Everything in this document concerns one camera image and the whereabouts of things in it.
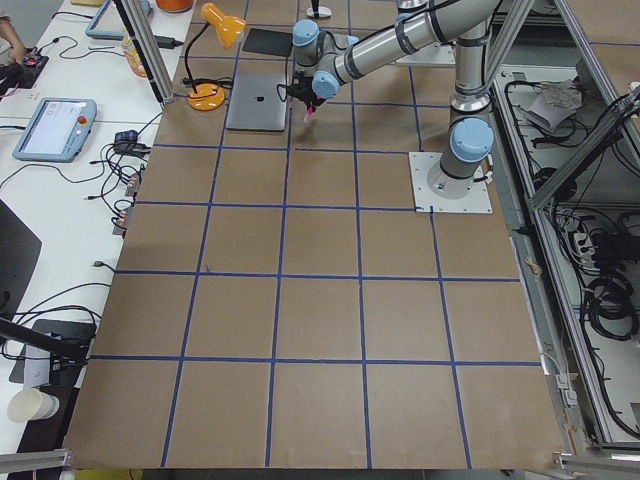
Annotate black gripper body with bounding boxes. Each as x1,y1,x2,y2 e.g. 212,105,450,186
286,72,325,106

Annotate pink marker pen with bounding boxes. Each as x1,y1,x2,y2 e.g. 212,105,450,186
303,106,316,124

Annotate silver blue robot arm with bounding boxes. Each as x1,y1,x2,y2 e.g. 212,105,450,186
285,1,498,182

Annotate black mousepad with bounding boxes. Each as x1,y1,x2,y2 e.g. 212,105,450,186
242,28,293,58

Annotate silver apple laptop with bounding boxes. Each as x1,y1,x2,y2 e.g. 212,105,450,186
226,71,287,132

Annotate orange desk lamp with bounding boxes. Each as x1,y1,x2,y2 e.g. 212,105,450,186
183,1,247,112

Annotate black power adapter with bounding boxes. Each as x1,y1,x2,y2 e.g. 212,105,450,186
154,35,183,49

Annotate orange juice bottle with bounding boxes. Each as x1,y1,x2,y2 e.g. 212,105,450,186
121,34,147,78

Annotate black usb hub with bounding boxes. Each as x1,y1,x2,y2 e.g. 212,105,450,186
113,130,151,155

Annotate blue teach pendant tablet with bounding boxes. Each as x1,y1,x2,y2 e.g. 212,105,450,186
12,97,97,163

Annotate crumpled paper box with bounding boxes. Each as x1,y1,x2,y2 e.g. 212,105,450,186
525,80,582,133

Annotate white paper cup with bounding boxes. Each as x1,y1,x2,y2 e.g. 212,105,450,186
7,388,60,423

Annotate aluminium frame post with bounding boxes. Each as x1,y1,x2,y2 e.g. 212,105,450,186
114,0,175,105

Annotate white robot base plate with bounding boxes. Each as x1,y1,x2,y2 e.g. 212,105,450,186
408,152,493,215

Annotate black power strip cables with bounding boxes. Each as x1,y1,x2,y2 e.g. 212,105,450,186
547,199,640,346

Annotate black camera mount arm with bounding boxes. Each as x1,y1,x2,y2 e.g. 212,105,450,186
1,318,96,387

